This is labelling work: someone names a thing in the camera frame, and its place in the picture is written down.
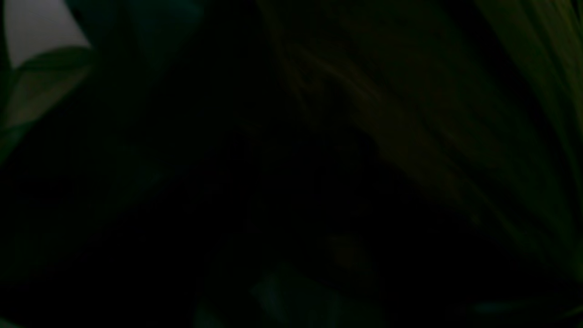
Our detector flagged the grey T-shirt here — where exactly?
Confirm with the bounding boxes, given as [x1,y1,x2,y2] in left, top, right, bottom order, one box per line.
[257,0,582,283]

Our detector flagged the blue table cloth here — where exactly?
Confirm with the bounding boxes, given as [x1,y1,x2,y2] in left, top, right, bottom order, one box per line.
[65,0,208,85]

